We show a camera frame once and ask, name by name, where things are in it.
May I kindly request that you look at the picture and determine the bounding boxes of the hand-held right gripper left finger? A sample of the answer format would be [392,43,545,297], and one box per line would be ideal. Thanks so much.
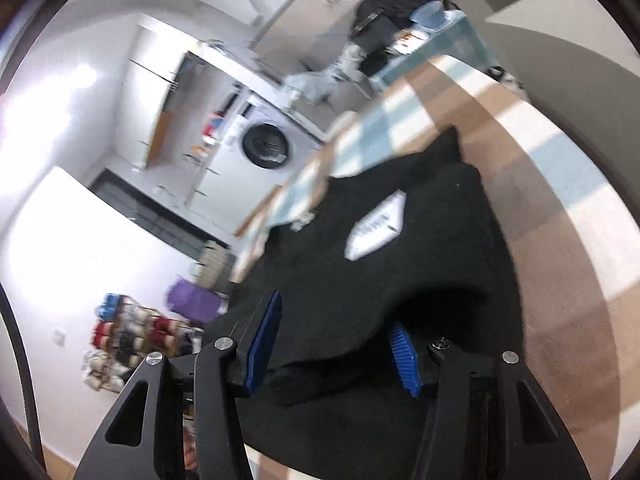
[75,287,283,480]

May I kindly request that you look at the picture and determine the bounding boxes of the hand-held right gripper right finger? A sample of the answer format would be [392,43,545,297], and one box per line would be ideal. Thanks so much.
[387,322,591,480]

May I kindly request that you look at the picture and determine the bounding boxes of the black knit sweater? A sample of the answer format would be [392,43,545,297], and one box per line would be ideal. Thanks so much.
[202,126,526,480]

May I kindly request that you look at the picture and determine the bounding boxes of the light blue clothes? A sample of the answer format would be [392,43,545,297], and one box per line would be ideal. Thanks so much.
[282,47,371,106]

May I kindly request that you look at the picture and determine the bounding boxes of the purple bag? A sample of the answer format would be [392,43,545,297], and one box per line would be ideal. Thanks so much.
[167,280,226,326]

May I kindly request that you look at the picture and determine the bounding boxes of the woven basket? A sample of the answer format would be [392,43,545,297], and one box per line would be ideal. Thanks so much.
[197,240,238,291]

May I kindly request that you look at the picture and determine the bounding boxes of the metal shoe rack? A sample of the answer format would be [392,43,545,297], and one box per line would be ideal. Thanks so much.
[82,292,206,393]

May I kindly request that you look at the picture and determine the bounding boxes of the white hang tag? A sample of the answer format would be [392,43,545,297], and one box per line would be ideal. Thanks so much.
[345,191,407,261]

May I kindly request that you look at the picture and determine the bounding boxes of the dark door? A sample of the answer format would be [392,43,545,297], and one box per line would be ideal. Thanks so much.
[87,169,231,261]

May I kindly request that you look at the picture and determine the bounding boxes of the white kitchen counter cabinet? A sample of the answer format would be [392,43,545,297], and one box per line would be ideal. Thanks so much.
[182,125,236,206]

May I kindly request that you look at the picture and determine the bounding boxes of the white washing machine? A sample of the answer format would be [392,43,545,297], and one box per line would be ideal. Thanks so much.
[210,91,326,196]

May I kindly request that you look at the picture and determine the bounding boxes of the white upper cabinets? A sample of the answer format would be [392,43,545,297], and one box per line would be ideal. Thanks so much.
[125,22,201,171]

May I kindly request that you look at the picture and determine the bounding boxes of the side table with plaid cloth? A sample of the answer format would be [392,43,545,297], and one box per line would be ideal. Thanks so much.
[372,10,473,91]

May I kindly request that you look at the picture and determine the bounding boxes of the black storage box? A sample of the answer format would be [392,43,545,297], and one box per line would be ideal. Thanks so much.
[350,15,401,51]

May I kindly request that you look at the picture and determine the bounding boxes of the blue bowl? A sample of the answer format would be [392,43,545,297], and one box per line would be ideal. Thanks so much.
[410,0,448,28]

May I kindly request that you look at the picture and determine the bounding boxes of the beige platform ledge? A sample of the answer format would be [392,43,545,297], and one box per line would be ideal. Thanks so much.
[445,0,640,161]

